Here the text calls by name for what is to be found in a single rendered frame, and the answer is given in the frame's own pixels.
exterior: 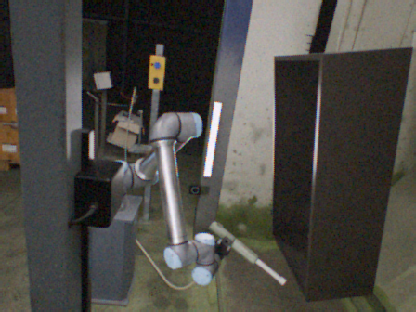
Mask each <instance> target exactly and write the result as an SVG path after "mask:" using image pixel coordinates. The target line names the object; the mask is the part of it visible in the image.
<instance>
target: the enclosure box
mask: <svg viewBox="0 0 416 312"><path fill-rule="evenodd" d="M412 50H413V47H396V48H386V49H365V50H354V51H344V52H340V51H334V52H324V53H316V54H297V55H289V56H274V96H273V200H272V237H273V238H274V240H275V242H276V243H277V244H278V247H279V251H280V252H281V254H282V256H283V258H284V259H285V261H286V263H287V266H288V267H289V269H290V271H291V272H292V275H293V277H294V280H295V281H296V282H297V285H298V286H299V289H300V291H301V292H302V295H303V296H304V298H305V300H306V302H307V303H309V302H315V301H321V300H334V299H340V298H353V297H359V296H365V295H373V288H374V284H375V281H376V272H377V267H378V264H379V255H380V251H381V243H382V238H383V234H384V223H385V218H386V211H387V206H388V201H389V193H390V189H391V181H392V177H393V173H394V165H395V161H396V153H397V144H398V137H399V132H400V128H401V120H402V116H403V108H404V103H405V99H406V91H407V86H408V79H409V74H410V63H411V59H412Z"/></svg>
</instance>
